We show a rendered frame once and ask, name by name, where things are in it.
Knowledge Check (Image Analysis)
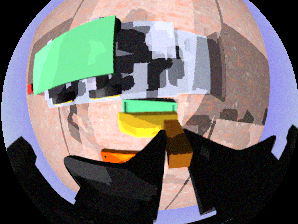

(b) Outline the white ramp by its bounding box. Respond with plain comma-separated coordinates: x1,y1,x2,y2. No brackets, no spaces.
47,22,226,108

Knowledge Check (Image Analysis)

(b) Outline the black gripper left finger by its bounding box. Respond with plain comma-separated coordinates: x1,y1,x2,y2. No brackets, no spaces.
64,129,166,222

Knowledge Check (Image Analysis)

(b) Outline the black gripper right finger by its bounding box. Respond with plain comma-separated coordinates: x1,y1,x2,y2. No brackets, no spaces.
182,129,277,216

